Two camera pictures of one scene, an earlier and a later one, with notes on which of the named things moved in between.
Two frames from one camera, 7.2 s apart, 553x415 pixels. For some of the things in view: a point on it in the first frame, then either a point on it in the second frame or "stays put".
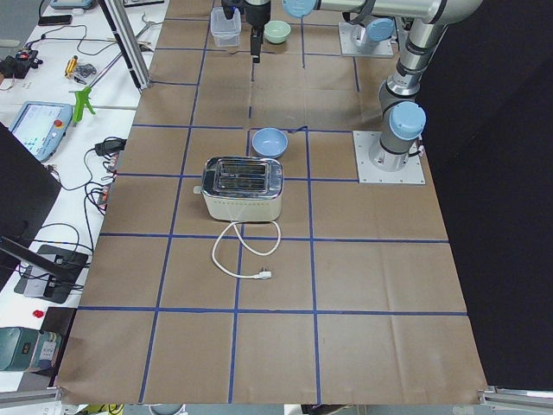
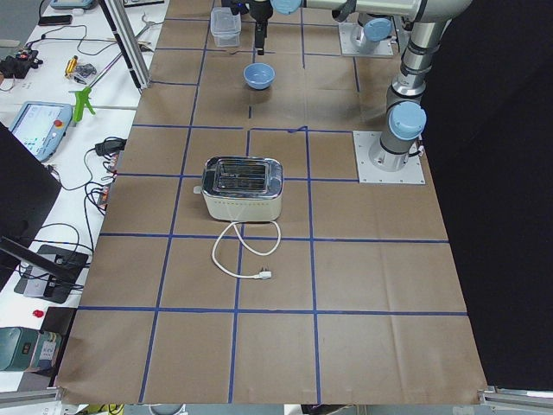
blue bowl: (270, 142) -> (258, 76)
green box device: (28, 349) stays put
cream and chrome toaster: (242, 188) stays put
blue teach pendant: (41, 126) stays put
